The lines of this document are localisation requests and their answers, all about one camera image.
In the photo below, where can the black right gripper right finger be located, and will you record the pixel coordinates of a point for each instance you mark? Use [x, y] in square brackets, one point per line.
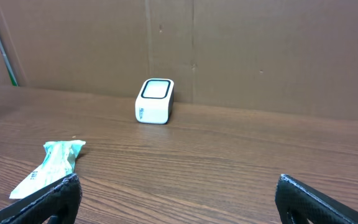
[299, 203]

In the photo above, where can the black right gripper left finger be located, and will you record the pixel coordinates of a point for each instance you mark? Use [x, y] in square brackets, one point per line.
[56, 203]

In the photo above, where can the teal wipes packet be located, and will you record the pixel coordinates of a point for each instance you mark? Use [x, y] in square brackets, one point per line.
[59, 161]

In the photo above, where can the white barcode scanner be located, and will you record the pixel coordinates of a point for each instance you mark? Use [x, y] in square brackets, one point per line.
[154, 102]

